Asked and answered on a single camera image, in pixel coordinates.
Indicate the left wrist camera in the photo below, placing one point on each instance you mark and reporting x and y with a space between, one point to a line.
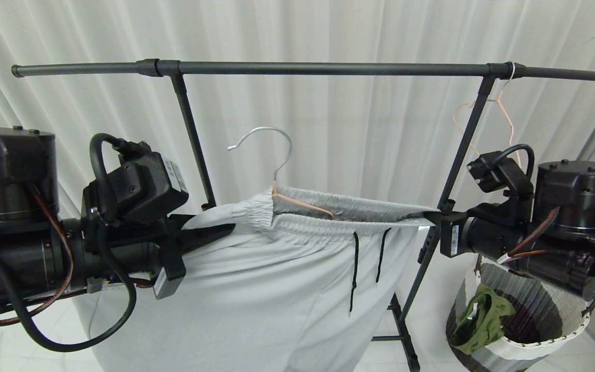
142 186

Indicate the green garment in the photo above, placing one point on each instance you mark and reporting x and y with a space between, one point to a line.
483 320

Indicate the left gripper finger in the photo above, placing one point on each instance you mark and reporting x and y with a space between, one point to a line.
204 235

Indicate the black clothes rack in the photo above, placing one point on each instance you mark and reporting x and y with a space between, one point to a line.
328 68

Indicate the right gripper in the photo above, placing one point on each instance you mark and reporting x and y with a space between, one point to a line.
494 237

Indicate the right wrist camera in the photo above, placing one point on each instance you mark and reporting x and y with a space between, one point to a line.
499 175

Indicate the white curtain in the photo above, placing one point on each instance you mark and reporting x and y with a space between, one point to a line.
328 129

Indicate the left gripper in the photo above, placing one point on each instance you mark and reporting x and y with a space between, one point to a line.
18 263

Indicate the pink clothes hanger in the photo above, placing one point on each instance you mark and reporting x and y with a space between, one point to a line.
302 204
508 116

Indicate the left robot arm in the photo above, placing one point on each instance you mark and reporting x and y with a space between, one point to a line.
8 175

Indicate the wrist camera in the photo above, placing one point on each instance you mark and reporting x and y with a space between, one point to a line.
499 175
142 186

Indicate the white laundry basket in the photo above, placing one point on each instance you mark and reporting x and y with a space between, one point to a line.
545 310

